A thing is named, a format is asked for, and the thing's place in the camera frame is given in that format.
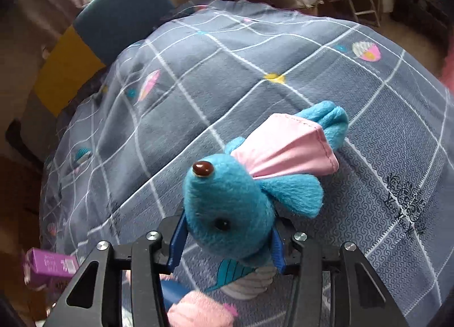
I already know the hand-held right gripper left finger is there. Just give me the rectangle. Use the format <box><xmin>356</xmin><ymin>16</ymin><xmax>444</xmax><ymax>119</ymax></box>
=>
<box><xmin>46</xmin><ymin>211</ymin><xmax>187</xmax><ymax>327</ymax></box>

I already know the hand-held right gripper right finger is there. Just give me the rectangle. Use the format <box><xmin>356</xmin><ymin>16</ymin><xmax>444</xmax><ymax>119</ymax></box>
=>
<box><xmin>271</xmin><ymin>219</ymin><xmax>408</xmax><ymax>327</ymax></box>

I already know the blue plush toy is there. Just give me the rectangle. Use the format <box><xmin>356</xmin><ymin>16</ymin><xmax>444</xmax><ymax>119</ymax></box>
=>
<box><xmin>182</xmin><ymin>100</ymin><xmax>350</xmax><ymax>267</ymax></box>

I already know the pink sock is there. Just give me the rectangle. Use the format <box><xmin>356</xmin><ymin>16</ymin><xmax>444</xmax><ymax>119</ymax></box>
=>
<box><xmin>167</xmin><ymin>291</ymin><xmax>238</xmax><ymax>327</ymax></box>

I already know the purple tissue box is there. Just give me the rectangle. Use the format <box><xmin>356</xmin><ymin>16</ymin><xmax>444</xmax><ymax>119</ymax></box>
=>
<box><xmin>23</xmin><ymin>247</ymin><xmax>79</xmax><ymax>278</ymax></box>

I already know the grey checked printed blanket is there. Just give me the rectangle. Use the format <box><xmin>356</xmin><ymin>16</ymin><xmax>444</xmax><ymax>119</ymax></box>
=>
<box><xmin>39</xmin><ymin>0</ymin><xmax>454</xmax><ymax>327</ymax></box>

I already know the grey yellow blue headboard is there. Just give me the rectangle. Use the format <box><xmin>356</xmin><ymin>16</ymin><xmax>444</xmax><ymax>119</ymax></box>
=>
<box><xmin>33</xmin><ymin>0</ymin><xmax>176</xmax><ymax>115</ymax></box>

